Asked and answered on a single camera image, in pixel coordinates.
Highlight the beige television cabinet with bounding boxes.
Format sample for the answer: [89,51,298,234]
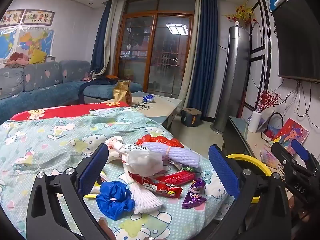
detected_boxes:
[222,116,295,178]

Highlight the person's right hand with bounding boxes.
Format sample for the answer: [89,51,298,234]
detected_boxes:
[289,196,313,222]

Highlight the black television cable bundle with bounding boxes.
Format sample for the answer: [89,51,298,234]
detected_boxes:
[282,79,320,130]

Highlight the blue curtain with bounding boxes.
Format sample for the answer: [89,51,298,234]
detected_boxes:
[187,0,219,120]
[90,1,112,75]

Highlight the dark storage stool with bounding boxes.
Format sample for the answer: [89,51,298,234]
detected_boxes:
[180,107,202,127]

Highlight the dark cloth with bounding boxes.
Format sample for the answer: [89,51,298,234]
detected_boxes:
[84,74,119,85]

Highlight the colourful girl painting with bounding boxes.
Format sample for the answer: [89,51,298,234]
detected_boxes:
[271,118,310,155]

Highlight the silver tower air conditioner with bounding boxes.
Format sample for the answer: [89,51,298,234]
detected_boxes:
[210,26,250,134]

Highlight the cream curtain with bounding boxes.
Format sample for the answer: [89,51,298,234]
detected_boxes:
[179,0,202,108]
[104,0,125,77]

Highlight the beige grey coffee table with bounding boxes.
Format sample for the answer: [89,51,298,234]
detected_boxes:
[104,91,182,130]

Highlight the white plastic bag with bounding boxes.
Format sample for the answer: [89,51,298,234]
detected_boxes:
[119,144,164,175]

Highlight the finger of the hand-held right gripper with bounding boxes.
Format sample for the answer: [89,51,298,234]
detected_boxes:
[292,139,320,178]
[272,142,300,178]

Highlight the purple candy wrapper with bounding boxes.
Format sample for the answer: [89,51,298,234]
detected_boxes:
[182,177,208,209]

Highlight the red berry branches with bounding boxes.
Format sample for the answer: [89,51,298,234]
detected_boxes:
[255,90,280,113]

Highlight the white picture board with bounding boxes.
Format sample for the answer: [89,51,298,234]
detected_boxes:
[259,111,274,132]

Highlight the white foam fruit net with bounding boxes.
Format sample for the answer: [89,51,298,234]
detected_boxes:
[125,172,162,214]

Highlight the pile of seed shells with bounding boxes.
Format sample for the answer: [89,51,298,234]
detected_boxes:
[131,101,157,112]

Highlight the wooden framed glass door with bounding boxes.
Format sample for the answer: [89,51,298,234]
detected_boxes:
[114,0,196,98]

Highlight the white red printed bag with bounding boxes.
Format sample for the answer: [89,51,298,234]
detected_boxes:
[105,136,125,159]

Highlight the yellow rimmed black trash bin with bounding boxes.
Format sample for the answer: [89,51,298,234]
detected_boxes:
[226,154,272,204]

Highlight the pink red cloth pile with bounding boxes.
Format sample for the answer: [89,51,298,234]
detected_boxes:
[5,52,30,68]

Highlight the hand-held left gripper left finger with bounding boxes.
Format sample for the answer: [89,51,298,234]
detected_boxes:
[26,143,109,240]

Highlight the blue grey sofa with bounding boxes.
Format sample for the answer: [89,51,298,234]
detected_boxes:
[0,59,143,125]

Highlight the gold paper bag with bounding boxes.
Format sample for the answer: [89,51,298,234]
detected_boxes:
[113,80,132,105]

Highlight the basket with black handle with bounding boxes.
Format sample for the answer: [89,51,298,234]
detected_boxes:
[264,112,284,138]

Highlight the blue plastic bag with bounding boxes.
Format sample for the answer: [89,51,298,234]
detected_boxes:
[96,180,135,221]

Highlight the lavender foam fruit net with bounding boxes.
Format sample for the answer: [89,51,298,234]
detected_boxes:
[140,142,202,169]

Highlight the country map poster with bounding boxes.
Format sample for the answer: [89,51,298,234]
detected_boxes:
[16,29,54,57]

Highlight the yellow pillow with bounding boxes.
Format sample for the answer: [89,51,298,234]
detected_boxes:
[29,48,48,65]

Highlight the long red snack wrapper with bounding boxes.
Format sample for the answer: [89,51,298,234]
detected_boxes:
[128,171,184,199]

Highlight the wall mounted television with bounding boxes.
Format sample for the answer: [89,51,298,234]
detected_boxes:
[271,0,320,83]

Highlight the white ribbed vase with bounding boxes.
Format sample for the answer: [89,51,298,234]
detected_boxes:
[247,110,262,133]

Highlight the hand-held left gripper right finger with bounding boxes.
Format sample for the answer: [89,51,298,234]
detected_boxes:
[208,144,293,240]

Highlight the red cartoon blanket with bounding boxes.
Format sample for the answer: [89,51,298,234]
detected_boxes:
[10,102,130,122]

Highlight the red plastic bag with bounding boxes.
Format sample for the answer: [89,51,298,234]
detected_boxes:
[136,134,184,148]

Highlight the red snack packet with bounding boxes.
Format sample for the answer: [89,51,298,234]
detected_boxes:
[155,170,196,187]

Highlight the yellow red artificial flowers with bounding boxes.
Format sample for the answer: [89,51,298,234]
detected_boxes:
[222,2,257,27]

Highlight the colourful bead tray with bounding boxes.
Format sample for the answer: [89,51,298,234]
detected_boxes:
[260,146,280,168]

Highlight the framed embroidery picture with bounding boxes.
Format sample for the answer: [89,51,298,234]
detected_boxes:
[0,9,25,28]
[22,9,56,26]

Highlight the world map poster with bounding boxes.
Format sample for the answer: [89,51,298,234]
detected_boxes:
[0,29,19,64]

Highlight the light blue cartoon cat blanket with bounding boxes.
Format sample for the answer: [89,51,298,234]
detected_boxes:
[0,106,237,240]

